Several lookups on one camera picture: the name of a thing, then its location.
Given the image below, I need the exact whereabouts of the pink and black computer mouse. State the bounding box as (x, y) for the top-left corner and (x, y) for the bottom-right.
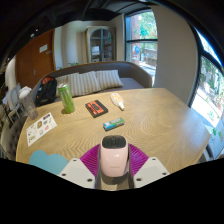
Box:
(99, 134), (130, 178)

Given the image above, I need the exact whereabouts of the white sticker sheet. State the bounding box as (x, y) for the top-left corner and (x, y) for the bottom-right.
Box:
(25, 112), (58, 148)

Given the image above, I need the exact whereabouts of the small green and blue pack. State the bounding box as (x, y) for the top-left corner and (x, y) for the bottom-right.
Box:
(102, 116), (126, 132)

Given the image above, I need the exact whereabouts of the brown wooden door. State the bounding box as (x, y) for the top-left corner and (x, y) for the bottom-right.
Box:
(14, 29), (56, 89)

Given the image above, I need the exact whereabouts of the clear plastic cup with lid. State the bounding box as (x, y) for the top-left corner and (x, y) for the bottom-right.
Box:
(18, 85), (39, 121)

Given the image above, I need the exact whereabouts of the tall dark-framed window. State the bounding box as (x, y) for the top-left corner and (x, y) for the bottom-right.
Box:
(124, 9), (158, 88)

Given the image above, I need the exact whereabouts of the grey curved sofa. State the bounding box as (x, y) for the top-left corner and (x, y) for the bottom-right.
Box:
(31, 60), (153, 102)

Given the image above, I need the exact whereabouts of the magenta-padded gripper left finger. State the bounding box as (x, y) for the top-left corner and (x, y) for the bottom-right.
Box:
(57, 143), (102, 190)

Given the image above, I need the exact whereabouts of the wide dark-framed window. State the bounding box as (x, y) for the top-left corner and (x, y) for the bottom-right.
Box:
(188, 29), (224, 161)

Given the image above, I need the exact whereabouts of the black and orange backpack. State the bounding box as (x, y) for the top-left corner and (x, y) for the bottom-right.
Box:
(34, 76), (58, 108)

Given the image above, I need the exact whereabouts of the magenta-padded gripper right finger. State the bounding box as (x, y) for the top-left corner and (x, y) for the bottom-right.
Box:
(127, 143), (170, 189)

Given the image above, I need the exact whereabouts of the group of chairs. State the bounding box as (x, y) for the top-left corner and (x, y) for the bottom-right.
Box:
(1, 83), (25, 125)

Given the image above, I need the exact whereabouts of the blue cloud-shaped mouse pad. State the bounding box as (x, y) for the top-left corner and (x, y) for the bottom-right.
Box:
(28, 149), (70, 176)

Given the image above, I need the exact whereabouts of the grey tufted chair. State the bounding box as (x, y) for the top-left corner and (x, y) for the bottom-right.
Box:
(0, 123), (20, 160)

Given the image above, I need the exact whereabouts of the green drink can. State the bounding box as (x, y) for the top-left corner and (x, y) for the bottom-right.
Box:
(57, 82), (76, 115)

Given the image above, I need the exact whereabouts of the glass-door cabinet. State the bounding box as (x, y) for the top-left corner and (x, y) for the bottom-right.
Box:
(84, 26), (117, 64)

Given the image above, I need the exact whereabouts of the black and orange flat box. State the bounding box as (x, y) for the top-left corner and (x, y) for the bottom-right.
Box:
(84, 99), (109, 119)

